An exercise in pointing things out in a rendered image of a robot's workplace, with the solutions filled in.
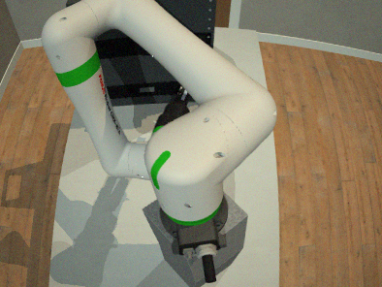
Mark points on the black open-frame rack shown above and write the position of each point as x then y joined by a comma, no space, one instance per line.
137,78

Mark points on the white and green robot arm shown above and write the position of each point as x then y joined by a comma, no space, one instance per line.
185,160

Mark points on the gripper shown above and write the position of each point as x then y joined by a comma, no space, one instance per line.
179,104

